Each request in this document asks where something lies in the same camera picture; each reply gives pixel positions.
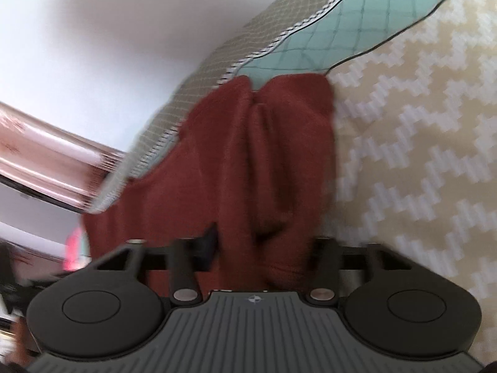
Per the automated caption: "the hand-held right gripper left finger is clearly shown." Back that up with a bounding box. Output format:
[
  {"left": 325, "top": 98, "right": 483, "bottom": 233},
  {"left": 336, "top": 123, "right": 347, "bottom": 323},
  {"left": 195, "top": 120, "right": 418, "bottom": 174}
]
[{"left": 96, "top": 223, "right": 219, "bottom": 304}]

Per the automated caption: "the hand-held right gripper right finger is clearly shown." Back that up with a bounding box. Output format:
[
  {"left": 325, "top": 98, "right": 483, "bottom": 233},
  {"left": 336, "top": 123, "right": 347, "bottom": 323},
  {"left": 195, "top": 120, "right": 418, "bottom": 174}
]
[{"left": 306, "top": 237, "right": 413, "bottom": 304}]

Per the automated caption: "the maroon long-sleeve sweater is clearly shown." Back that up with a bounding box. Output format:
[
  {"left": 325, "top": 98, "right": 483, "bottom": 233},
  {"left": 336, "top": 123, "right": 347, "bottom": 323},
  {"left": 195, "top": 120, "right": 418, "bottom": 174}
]
[{"left": 81, "top": 73, "right": 338, "bottom": 293}]

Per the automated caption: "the patchwork patterned bedsheet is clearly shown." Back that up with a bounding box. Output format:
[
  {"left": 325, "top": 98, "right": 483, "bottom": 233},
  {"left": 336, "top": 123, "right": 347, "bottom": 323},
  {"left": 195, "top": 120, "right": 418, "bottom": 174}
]
[{"left": 89, "top": 0, "right": 497, "bottom": 319}]

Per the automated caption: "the pink lace-trimmed curtain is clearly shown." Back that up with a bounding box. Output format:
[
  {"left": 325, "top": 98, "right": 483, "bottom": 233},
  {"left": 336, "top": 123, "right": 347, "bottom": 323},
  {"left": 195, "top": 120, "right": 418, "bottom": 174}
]
[{"left": 0, "top": 101, "right": 130, "bottom": 215}]

